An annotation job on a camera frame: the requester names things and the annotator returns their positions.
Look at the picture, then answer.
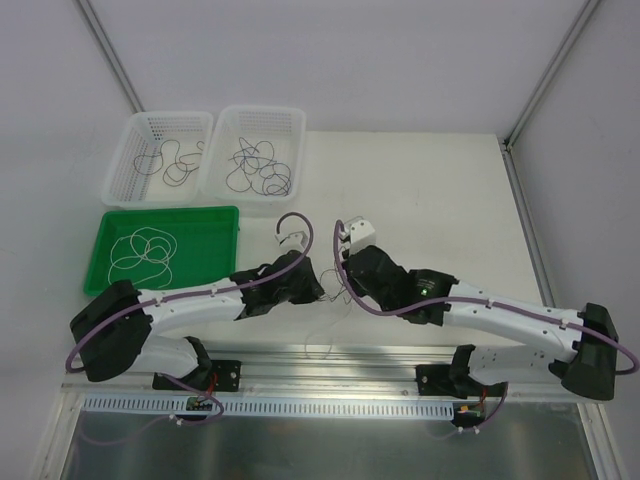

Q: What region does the purple thin cable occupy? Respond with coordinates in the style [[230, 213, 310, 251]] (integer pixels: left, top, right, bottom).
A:
[[227, 155, 294, 196]]

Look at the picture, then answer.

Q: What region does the aluminium mounting rail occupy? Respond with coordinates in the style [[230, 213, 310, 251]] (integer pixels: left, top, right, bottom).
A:
[[61, 341, 598, 404]]

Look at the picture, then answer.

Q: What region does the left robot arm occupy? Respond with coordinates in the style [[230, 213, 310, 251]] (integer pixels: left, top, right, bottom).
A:
[[67, 250, 324, 390]]

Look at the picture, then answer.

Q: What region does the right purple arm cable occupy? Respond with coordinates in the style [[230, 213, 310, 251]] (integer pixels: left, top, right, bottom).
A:
[[332, 219, 640, 376]]

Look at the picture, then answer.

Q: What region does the white cable in tray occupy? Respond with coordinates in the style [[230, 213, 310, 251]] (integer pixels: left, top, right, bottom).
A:
[[107, 234, 170, 289]]

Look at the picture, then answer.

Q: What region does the dark wavy cable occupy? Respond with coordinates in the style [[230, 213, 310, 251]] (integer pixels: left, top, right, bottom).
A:
[[132, 138, 207, 175]]

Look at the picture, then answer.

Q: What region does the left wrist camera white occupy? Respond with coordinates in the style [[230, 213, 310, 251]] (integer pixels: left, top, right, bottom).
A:
[[275, 231, 308, 252]]

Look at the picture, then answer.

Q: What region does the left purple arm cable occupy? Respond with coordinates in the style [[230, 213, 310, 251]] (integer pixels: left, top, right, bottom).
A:
[[65, 212, 316, 372]]

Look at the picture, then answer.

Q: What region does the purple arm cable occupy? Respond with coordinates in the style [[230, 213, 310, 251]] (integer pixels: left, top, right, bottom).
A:
[[65, 212, 316, 372], [332, 219, 640, 376]]

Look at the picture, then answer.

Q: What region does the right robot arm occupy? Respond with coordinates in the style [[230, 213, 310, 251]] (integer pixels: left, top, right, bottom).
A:
[[341, 246, 619, 401]]

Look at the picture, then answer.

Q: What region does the white cable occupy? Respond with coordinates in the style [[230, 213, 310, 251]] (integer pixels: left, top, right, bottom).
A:
[[304, 307, 354, 361], [107, 234, 170, 289], [130, 226, 179, 266]]

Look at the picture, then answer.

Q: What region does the dark spiral cable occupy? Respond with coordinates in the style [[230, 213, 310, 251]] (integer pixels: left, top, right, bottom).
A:
[[249, 162, 294, 197]]

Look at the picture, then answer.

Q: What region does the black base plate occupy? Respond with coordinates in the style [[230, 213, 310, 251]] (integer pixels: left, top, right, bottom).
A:
[[152, 359, 242, 392], [415, 364, 507, 399]]

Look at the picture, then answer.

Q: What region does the aluminium frame post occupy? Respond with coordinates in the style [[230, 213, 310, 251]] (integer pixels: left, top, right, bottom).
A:
[[499, 0, 603, 307], [73, 0, 145, 113]]

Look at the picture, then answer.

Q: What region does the right aluminium frame post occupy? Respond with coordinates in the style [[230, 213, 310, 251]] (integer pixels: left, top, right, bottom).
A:
[[499, 0, 603, 307]]

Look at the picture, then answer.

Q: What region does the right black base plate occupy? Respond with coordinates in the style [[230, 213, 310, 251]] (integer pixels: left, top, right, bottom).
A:
[[415, 364, 507, 399]]

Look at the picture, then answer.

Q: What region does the white perforated basket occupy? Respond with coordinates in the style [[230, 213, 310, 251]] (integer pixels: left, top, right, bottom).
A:
[[198, 105, 306, 217], [101, 111, 215, 209]]

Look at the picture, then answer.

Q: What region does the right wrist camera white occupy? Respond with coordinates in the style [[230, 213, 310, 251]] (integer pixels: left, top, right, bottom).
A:
[[338, 217, 376, 256]]

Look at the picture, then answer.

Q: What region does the left aluminium frame post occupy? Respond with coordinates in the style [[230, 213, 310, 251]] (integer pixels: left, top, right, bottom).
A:
[[73, 0, 145, 113]]

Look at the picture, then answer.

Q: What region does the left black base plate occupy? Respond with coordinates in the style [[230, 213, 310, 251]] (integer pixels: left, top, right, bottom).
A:
[[152, 359, 242, 392]]

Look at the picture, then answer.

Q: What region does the left white perforated basket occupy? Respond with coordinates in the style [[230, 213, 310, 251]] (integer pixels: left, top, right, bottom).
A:
[[101, 111, 215, 209]]

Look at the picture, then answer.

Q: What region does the right white perforated basket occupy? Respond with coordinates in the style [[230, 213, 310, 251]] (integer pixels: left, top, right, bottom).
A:
[[198, 105, 306, 217]]

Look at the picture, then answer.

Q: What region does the white slotted cable duct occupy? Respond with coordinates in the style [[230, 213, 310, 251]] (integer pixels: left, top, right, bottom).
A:
[[83, 394, 454, 421]]

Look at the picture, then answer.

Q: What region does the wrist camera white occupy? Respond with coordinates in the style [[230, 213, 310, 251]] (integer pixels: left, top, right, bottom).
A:
[[338, 217, 376, 256], [275, 231, 308, 252]]

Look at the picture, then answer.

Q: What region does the dark teardrop loop cable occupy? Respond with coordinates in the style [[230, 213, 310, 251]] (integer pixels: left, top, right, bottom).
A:
[[223, 157, 261, 194]]

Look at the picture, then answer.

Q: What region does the green plastic tray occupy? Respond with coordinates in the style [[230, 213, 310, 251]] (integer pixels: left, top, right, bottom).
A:
[[84, 207, 239, 297]]

